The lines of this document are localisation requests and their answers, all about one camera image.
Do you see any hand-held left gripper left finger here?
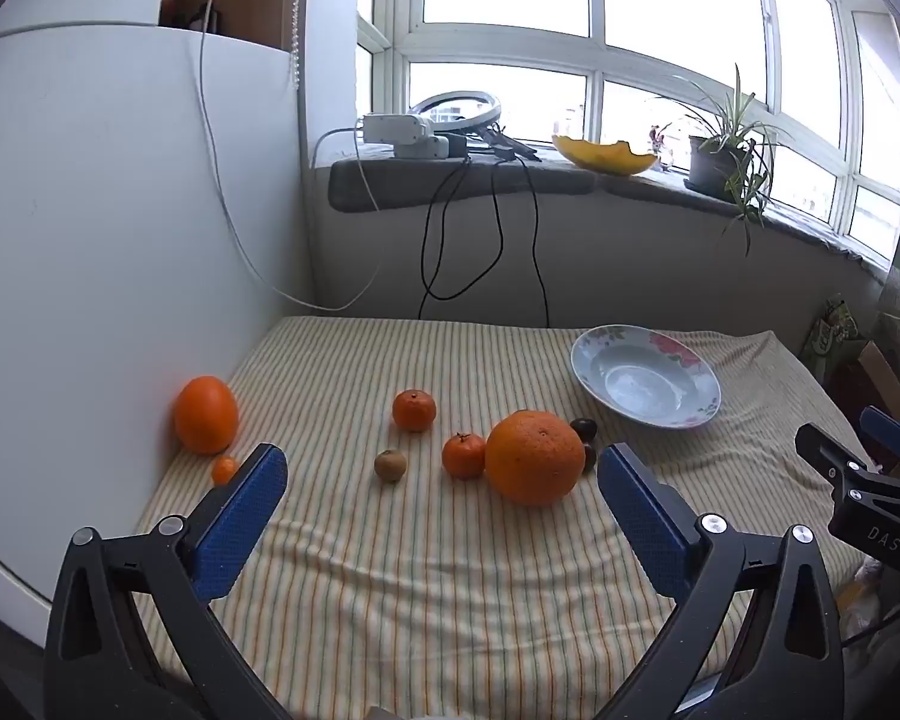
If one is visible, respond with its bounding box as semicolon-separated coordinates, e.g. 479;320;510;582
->
43;442;293;720

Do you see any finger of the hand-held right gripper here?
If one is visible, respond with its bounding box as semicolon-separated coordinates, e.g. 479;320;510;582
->
795;423;884;497
861;404;900;482

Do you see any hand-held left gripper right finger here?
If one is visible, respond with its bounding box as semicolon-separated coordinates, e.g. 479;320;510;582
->
592;442;845;720

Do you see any oval orange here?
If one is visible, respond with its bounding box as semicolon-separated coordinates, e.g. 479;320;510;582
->
174;376;240;456

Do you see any floral white plate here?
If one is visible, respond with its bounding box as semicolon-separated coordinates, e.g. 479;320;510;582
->
570;325;722;430

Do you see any brown cardboard box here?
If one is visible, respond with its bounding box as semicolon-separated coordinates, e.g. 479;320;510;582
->
832;340;900;425

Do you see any green snack packet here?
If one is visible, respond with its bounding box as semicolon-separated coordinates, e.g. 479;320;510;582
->
800;295;861;385

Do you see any large round orange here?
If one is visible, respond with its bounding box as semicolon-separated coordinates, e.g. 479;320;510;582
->
484;409;587;507

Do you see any striped cloth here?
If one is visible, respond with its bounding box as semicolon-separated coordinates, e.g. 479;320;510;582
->
131;315;882;720

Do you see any orange tangerine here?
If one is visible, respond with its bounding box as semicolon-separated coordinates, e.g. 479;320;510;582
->
392;388;437;434
441;432;488;480

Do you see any grey stone window sill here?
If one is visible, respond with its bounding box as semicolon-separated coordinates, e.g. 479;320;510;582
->
596;165;895;272

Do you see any white cabinet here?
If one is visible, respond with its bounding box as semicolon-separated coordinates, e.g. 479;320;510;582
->
0;19;317;608

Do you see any potted spider plant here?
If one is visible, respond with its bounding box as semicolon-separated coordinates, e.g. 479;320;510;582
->
647;63;796;257

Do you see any yellow melon rind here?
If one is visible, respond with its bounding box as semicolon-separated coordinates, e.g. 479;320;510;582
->
553;134;659;177

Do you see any grey cushion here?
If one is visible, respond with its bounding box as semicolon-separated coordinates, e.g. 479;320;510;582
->
328;154;598;213

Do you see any white box device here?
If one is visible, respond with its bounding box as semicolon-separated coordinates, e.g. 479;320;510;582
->
361;113;452;161

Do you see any white framed window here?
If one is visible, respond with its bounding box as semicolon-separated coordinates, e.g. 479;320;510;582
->
355;0;900;272

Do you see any straight black cable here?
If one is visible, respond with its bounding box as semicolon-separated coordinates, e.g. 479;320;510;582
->
520;157;554;328

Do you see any white cable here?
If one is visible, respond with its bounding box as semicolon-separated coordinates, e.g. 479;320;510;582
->
199;0;383;314

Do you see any looped black cable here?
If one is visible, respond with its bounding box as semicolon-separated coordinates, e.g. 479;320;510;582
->
418;157;506;320

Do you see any ring light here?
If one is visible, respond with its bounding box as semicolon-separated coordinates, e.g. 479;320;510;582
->
409;90;542;164

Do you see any white bead cord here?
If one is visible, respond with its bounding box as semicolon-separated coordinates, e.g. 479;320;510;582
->
288;0;305;89

